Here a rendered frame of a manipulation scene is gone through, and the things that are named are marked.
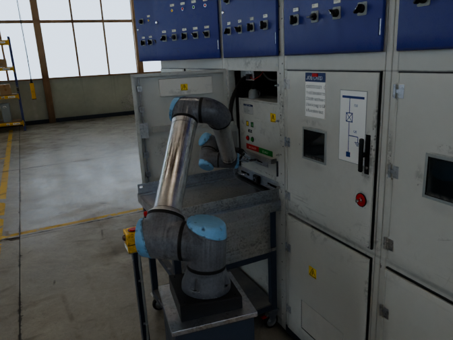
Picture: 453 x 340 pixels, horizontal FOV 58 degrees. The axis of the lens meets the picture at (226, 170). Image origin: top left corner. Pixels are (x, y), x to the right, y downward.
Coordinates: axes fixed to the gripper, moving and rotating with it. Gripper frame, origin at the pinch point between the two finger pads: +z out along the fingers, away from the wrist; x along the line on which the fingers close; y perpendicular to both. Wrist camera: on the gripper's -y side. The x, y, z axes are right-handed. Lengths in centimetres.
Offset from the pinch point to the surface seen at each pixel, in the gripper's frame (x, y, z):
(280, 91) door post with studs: 39, 36, -22
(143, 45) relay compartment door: 57, -154, -55
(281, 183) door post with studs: -5.1, 36.2, 3.9
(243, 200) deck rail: -22.2, 32.6, -12.4
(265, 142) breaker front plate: 13.5, 13.3, -1.9
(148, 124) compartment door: -6, -39, -57
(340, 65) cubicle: 51, 82, -28
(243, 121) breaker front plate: 21.5, -14.9, -6.8
